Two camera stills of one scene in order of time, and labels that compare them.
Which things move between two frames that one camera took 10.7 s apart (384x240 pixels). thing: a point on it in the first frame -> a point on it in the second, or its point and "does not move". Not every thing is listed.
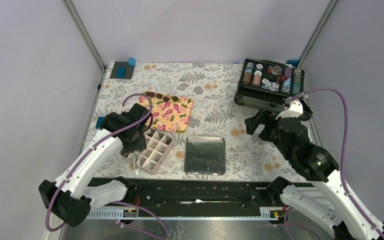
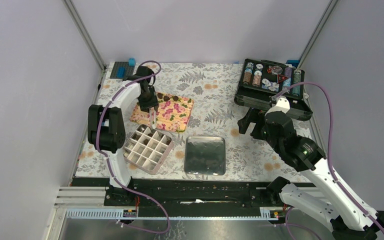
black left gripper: x=140 y=145 -> x=153 y=102
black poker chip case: x=265 y=85 does not move
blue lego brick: x=120 y=73 does not move
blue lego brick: x=132 y=62 does not move
